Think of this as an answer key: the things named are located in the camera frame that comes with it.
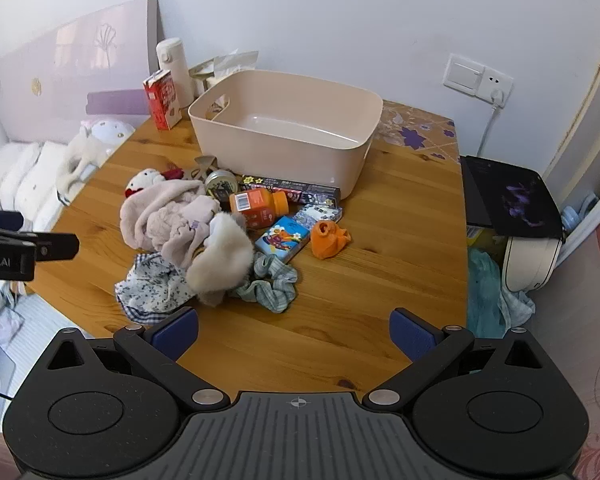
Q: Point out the round metal tin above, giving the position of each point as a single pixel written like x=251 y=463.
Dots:
x=221 y=185

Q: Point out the white soft tissue pack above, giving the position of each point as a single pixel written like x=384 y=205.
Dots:
x=232 y=65

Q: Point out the pink bed headboard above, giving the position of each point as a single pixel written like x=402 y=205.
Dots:
x=70 y=75

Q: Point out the white wall socket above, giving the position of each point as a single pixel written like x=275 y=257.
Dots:
x=497 y=82

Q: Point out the pink fleece cloth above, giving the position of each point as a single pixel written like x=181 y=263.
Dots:
x=165 y=220

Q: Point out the blue white snack packet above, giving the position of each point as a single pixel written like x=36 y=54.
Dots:
x=281 y=239

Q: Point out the taupe claw hair clip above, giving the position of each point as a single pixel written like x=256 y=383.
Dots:
x=206 y=165

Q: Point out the white plug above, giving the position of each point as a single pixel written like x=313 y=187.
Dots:
x=497 y=96

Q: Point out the orange bottle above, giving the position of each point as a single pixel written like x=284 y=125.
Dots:
x=257 y=207

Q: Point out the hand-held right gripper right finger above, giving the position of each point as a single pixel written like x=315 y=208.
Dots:
x=410 y=335

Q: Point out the light blue plastic object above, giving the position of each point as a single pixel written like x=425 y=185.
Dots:
x=572 y=219

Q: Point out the white round appliance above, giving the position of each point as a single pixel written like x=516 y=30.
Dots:
x=530 y=262

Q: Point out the red white carton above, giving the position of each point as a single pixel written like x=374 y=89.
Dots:
x=162 y=102

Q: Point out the large white plush toy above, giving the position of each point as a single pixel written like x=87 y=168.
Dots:
x=95 y=147

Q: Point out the fuzzy white cloth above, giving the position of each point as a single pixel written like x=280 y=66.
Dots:
x=222 y=260

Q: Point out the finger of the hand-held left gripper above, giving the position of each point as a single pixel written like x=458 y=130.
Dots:
x=55 y=246
x=2 y=220

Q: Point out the white blue floral cloth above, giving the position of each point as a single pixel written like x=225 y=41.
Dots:
x=150 y=290

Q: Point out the long black box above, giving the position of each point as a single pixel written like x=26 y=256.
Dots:
x=305 y=191

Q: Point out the teal plastic bag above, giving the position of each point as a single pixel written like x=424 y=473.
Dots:
x=485 y=295

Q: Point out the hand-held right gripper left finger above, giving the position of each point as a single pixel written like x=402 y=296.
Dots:
x=177 y=332

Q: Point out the blue white small packet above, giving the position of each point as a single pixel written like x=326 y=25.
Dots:
x=317 y=215

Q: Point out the wooden desktop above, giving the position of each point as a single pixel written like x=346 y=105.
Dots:
x=360 y=285

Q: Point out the pale purple cloth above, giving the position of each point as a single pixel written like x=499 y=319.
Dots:
x=0 y=310

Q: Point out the yellow box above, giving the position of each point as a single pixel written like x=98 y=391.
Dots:
x=482 y=237

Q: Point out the orange sock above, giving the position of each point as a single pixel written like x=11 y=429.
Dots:
x=330 y=240

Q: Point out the white cat plush red bow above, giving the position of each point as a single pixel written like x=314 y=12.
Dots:
x=142 y=182

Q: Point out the white thermos bottle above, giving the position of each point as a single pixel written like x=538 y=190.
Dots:
x=176 y=72

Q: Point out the white quilted pillow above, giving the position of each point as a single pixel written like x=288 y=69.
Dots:
x=22 y=175

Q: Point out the pink patterned rug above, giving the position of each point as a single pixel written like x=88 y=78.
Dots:
x=590 y=310

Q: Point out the beige plastic bin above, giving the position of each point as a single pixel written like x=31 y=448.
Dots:
x=280 y=162

